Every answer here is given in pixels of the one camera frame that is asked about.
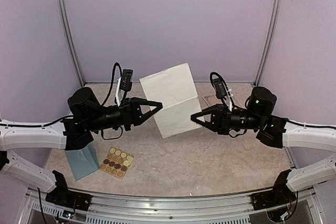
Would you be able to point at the right aluminium frame post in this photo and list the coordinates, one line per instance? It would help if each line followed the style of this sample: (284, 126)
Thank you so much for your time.
(268, 42)

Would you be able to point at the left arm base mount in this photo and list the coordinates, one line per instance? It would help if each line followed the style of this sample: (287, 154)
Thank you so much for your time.
(61, 195)

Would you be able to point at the aluminium front rail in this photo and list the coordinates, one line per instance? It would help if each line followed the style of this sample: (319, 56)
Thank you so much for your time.
(114, 208)

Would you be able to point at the teal blue envelope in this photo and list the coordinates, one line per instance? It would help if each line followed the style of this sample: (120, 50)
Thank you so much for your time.
(83, 162)

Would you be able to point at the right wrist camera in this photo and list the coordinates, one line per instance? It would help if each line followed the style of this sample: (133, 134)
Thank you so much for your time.
(223, 93)

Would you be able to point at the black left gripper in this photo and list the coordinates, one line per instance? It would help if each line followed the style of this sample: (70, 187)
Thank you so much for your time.
(130, 113)

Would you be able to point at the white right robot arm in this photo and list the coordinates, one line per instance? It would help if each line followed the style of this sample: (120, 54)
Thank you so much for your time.
(277, 132)

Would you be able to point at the round sticker seal sheet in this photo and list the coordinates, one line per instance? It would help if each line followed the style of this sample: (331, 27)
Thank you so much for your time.
(116, 163)

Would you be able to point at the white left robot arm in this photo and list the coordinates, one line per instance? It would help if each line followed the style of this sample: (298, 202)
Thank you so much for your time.
(69, 133)

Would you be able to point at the aluminium frame post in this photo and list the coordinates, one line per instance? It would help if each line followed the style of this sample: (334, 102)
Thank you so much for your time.
(70, 42)
(268, 42)

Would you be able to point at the left aluminium frame post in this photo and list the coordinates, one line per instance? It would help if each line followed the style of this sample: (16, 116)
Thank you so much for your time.
(70, 42)

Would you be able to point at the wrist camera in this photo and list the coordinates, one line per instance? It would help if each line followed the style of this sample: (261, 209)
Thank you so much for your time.
(124, 85)
(223, 93)

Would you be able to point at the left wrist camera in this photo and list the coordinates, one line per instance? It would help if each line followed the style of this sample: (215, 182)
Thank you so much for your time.
(124, 85)

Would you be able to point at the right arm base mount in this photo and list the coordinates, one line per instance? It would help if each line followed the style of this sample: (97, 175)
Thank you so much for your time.
(279, 194)

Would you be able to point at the beige lined letter paper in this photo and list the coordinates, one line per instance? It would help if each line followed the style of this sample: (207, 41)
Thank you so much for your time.
(175, 89)

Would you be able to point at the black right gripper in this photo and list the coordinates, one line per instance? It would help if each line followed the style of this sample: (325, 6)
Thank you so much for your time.
(220, 119)

